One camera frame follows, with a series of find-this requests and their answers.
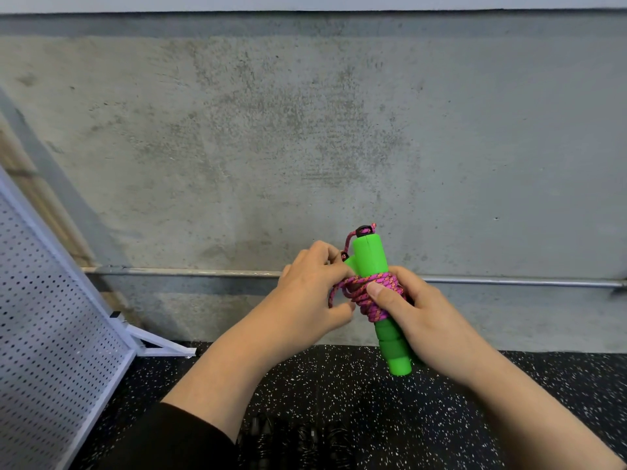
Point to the person's right forearm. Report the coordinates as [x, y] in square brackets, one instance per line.
[534, 411]

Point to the black sleeve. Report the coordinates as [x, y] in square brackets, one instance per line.
[171, 443]

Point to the grey metal wall pipe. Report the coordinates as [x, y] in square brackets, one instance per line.
[514, 281]

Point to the black ridged rubber object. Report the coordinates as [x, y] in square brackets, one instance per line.
[294, 445]

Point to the person's left thumb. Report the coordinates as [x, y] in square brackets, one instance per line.
[343, 313]

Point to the person's left hand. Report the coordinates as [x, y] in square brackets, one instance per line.
[299, 308]

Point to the person's right thumb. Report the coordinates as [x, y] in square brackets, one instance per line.
[384, 297]

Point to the white perforated metal panel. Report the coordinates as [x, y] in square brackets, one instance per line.
[44, 327]

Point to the person's right hand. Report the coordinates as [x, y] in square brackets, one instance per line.
[433, 327]

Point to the person's left forearm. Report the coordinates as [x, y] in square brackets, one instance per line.
[230, 374]

